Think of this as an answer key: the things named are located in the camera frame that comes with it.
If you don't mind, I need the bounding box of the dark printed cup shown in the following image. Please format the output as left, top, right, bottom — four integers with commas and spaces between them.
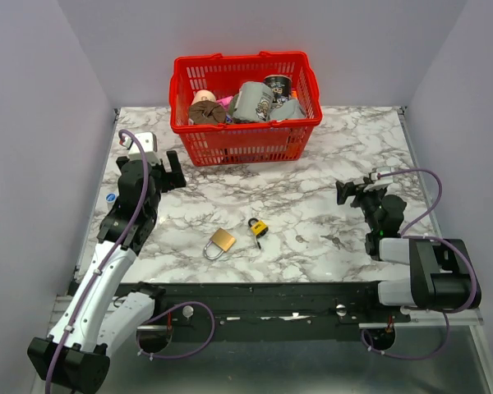
264, 75, 292, 106

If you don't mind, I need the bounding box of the clear plastic water bottle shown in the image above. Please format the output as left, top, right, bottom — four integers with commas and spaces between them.
105, 193, 117, 211

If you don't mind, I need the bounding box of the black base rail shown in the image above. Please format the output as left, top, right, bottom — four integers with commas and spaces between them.
115, 282, 410, 344

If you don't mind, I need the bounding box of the brown cloth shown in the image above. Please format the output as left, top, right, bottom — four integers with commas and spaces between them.
188, 100, 227, 125

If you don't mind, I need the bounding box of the grey printed cloth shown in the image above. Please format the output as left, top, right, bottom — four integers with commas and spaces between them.
231, 81, 306, 123

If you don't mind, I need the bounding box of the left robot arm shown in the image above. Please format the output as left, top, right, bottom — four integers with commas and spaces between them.
27, 150, 187, 393

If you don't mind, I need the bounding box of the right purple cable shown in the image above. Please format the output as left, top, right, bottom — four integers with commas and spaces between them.
361, 167, 477, 360

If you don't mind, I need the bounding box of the purple cable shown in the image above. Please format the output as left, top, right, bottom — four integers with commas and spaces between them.
361, 167, 477, 360
44, 129, 151, 394

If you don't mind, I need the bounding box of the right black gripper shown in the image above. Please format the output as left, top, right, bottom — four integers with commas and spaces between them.
336, 176, 387, 232

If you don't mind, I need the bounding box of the red plastic shopping basket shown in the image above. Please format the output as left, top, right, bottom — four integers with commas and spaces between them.
169, 51, 322, 167

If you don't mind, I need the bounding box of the brass padlock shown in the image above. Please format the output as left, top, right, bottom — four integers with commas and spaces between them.
202, 228, 236, 261

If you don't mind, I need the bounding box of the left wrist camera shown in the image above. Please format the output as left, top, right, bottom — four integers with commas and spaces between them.
119, 132, 158, 161

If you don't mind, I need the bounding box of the beige round ball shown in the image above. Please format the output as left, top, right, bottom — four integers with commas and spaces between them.
191, 89, 216, 105

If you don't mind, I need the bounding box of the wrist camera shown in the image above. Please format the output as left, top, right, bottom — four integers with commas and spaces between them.
364, 167, 394, 192
119, 132, 158, 161

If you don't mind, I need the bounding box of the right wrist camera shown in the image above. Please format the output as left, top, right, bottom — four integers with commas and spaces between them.
364, 167, 394, 192

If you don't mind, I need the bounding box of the pink item in basket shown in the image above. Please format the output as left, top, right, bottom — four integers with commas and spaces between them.
216, 95, 234, 109

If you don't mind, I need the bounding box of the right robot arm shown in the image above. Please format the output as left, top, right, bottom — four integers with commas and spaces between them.
336, 177, 481, 322

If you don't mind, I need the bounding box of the yellow black padlock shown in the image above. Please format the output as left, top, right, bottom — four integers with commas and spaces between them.
247, 218, 269, 250

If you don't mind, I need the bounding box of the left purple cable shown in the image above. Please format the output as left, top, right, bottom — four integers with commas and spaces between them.
44, 129, 151, 394

